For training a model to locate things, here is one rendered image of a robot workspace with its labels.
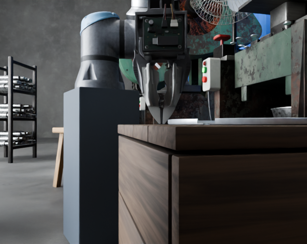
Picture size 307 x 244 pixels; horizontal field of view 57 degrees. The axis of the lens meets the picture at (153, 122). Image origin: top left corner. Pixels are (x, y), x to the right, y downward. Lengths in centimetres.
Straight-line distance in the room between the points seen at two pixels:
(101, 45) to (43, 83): 680
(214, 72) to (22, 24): 710
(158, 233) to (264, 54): 89
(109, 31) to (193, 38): 164
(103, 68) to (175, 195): 65
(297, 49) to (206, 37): 169
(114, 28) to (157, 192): 67
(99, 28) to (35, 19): 717
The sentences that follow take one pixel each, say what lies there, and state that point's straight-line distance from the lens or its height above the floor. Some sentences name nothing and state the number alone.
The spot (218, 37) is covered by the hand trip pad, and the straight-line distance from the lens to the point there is 138.
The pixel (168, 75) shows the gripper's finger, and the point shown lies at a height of 43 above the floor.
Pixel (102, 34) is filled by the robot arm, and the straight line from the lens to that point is 86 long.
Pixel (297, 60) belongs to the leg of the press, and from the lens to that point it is 85.
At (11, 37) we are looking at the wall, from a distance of 799.
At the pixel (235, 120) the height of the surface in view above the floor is 35.
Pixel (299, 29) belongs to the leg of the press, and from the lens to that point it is 86.
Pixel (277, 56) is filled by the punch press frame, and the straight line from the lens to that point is 102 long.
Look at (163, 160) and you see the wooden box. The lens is 24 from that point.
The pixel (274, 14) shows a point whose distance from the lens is 118.
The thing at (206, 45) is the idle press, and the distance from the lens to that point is 247.
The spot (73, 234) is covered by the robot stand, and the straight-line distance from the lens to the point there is 88.
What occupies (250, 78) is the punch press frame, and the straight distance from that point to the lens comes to 114.
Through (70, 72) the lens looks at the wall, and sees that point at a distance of 760.
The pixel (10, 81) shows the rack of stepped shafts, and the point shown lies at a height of 73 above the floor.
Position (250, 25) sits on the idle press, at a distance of 270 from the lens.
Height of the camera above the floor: 35
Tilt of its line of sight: level
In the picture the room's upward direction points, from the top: straight up
